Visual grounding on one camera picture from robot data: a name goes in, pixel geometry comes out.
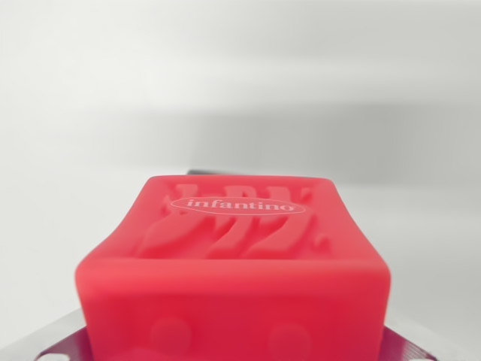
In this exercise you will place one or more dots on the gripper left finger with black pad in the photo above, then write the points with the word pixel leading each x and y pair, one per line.
pixel 69 344

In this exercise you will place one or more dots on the red infantino soft cube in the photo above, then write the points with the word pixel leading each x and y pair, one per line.
pixel 233 293

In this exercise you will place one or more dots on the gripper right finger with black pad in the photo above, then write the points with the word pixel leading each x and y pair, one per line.
pixel 402 347

